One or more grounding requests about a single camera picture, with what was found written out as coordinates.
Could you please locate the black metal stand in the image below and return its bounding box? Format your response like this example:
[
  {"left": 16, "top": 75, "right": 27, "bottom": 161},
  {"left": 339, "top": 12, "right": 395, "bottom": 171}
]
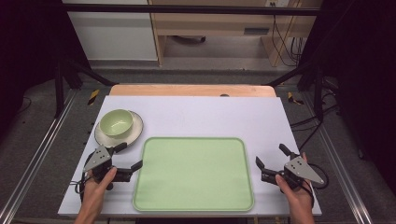
[
  {"left": 265, "top": 59, "right": 327, "bottom": 121},
  {"left": 53, "top": 57, "right": 117, "bottom": 119}
]

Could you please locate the black metal crossbar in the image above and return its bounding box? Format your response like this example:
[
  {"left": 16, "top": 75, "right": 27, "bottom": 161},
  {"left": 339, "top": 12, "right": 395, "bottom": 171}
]
[{"left": 63, "top": 3, "right": 321, "bottom": 17}]

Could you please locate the yellow black tape piece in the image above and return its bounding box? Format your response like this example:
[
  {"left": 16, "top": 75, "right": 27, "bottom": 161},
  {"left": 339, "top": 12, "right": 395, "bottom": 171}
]
[
  {"left": 286, "top": 91, "right": 304, "bottom": 105},
  {"left": 87, "top": 89, "right": 101, "bottom": 106}
]

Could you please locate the white cabinet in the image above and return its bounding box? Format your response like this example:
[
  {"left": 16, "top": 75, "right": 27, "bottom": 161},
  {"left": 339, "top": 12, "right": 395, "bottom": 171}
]
[{"left": 62, "top": 0, "right": 159, "bottom": 62}]

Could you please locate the person's right hand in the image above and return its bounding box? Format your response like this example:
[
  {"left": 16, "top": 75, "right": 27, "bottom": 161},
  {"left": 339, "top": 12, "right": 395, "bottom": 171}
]
[{"left": 275, "top": 174, "right": 316, "bottom": 210}]

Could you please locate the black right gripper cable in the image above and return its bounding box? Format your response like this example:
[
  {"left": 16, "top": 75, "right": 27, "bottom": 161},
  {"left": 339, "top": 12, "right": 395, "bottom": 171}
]
[{"left": 306, "top": 162, "right": 330, "bottom": 209}]

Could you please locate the black hanging cable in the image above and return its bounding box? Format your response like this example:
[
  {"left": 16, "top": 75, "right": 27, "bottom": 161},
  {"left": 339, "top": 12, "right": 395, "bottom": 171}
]
[{"left": 272, "top": 14, "right": 302, "bottom": 67}]

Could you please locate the yellow hanging cable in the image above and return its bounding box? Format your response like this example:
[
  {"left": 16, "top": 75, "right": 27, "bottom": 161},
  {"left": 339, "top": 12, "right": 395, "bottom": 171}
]
[{"left": 277, "top": 0, "right": 304, "bottom": 67}]

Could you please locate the white wall outlet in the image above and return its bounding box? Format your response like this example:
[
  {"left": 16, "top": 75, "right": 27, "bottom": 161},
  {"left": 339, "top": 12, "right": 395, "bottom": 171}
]
[{"left": 264, "top": 0, "right": 291, "bottom": 8}]

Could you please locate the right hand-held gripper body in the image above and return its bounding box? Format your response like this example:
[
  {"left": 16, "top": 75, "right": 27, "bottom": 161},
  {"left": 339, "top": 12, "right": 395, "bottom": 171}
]
[{"left": 261, "top": 156, "right": 326, "bottom": 190}]

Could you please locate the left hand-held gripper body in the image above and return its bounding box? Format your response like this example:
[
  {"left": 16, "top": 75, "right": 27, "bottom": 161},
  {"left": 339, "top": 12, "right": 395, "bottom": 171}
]
[{"left": 83, "top": 145, "right": 132, "bottom": 183}]

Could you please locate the aluminium floor rail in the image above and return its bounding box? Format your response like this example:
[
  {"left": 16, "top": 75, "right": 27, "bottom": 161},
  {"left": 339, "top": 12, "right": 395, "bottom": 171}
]
[
  {"left": 0, "top": 90, "right": 79, "bottom": 224},
  {"left": 302, "top": 92, "right": 375, "bottom": 224}
]

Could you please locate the wooden desk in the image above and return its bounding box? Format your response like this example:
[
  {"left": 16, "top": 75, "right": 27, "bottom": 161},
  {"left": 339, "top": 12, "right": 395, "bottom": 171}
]
[{"left": 147, "top": 0, "right": 323, "bottom": 68}]

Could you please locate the black floor cable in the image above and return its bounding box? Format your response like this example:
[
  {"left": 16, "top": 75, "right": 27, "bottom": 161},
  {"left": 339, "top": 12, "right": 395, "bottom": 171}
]
[{"left": 289, "top": 92, "right": 341, "bottom": 152}]

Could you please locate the wooden table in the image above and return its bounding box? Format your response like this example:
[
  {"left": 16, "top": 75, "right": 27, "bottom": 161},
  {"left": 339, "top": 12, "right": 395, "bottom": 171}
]
[{"left": 108, "top": 83, "right": 277, "bottom": 98}]

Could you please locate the green bowl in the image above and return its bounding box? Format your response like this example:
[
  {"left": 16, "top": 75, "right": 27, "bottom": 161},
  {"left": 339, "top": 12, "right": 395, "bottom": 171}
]
[{"left": 99, "top": 108, "right": 134, "bottom": 138}]

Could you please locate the green tray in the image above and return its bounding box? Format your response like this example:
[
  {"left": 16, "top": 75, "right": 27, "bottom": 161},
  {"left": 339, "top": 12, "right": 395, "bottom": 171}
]
[{"left": 132, "top": 136, "right": 256, "bottom": 213}]

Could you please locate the person's left hand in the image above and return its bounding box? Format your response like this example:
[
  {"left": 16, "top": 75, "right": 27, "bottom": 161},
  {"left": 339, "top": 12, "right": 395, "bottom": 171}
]
[{"left": 81, "top": 167, "right": 118, "bottom": 208}]

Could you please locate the black curtain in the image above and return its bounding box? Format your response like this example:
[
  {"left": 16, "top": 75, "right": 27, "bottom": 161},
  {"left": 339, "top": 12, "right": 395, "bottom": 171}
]
[
  {"left": 0, "top": 0, "right": 92, "bottom": 136},
  {"left": 298, "top": 0, "right": 396, "bottom": 195}
]

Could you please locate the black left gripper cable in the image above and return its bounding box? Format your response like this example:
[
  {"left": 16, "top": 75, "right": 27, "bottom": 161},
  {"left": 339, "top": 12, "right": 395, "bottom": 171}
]
[{"left": 69, "top": 152, "right": 95, "bottom": 203}]

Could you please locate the white plate with dark rim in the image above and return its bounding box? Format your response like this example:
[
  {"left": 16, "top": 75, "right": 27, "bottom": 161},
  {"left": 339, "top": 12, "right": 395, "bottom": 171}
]
[{"left": 93, "top": 110, "right": 145, "bottom": 149}]

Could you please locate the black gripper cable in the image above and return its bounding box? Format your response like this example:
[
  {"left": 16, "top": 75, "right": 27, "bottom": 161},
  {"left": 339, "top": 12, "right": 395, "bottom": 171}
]
[
  {"left": 69, "top": 152, "right": 95, "bottom": 203},
  {"left": 306, "top": 162, "right": 330, "bottom": 209}
]

